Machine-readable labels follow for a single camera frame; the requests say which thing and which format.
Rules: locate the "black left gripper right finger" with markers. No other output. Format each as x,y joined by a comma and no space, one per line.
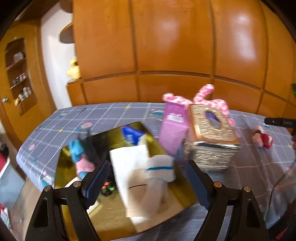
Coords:
246,222

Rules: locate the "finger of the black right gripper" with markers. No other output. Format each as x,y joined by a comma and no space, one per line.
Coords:
283,122

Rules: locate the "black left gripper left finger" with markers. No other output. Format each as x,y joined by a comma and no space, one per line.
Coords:
47,222

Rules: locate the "pink fluffy sock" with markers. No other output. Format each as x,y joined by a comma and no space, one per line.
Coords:
257,138

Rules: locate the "white sock blue stripe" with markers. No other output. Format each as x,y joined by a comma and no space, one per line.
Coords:
159,172

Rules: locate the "red christmas sock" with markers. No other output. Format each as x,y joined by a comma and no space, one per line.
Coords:
267,140

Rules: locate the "black hair bundle coloured ties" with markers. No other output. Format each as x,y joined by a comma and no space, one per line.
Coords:
95,146

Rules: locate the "grey checked table cloth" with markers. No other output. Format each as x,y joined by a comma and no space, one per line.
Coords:
263,170

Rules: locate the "gold storage box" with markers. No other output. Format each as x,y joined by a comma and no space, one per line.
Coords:
109,217

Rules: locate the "blue pink sock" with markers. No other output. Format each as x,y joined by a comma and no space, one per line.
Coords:
82,164

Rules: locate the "silver embossed tissue box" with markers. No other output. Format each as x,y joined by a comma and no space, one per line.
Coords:
210,141

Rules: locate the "white flat box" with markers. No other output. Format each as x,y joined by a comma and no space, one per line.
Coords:
129,165

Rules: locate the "purple cardboard box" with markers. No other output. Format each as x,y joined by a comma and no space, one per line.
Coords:
173,128

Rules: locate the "blue packet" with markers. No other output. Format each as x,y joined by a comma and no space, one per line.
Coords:
133,136

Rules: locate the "wooden shelf cabinet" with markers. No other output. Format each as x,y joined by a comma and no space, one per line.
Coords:
26,100

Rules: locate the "yellow plush toy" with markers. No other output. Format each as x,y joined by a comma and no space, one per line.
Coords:
74,71

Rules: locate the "wooden headboard panelling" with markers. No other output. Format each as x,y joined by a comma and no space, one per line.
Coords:
138,50

